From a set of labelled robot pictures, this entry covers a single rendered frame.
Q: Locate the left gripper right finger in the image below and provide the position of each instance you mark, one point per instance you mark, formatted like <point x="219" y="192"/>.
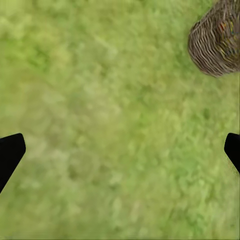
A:
<point x="232" y="149"/>

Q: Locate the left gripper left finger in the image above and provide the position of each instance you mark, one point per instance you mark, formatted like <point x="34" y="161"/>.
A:
<point x="12" y="149"/>

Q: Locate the wicker basket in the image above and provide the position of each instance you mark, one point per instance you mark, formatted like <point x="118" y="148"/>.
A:
<point x="214" y="41"/>

